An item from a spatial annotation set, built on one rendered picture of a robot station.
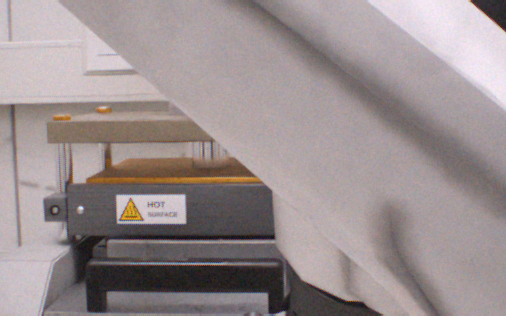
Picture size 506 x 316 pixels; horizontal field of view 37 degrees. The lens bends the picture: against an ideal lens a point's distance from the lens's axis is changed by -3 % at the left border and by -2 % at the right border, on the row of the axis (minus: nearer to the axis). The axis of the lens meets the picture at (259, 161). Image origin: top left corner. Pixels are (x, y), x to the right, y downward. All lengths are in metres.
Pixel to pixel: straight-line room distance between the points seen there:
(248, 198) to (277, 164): 0.48
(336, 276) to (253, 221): 0.36
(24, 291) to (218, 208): 0.17
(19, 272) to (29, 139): 0.67
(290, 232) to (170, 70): 0.14
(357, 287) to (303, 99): 0.15
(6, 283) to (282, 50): 0.50
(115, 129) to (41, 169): 0.62
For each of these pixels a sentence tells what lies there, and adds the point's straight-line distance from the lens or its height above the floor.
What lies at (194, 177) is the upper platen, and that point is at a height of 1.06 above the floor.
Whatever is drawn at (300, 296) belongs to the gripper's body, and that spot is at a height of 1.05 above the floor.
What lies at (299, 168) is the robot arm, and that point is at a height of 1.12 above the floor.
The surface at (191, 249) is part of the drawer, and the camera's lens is 0.64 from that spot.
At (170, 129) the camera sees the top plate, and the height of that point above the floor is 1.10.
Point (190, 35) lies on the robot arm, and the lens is 0.17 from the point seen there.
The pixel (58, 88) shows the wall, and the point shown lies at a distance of 1.22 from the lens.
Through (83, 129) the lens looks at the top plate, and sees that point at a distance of 0.68.
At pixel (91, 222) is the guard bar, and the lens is 0.68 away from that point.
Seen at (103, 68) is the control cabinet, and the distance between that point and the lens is 0.90.
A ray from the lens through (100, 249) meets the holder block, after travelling 0.70.
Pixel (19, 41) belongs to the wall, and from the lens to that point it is 1.30.
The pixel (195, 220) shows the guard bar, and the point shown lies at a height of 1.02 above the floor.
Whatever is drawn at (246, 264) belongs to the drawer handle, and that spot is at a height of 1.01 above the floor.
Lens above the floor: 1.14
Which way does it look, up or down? 6 degrees down
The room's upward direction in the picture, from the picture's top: 1 degrees counter-clockwise
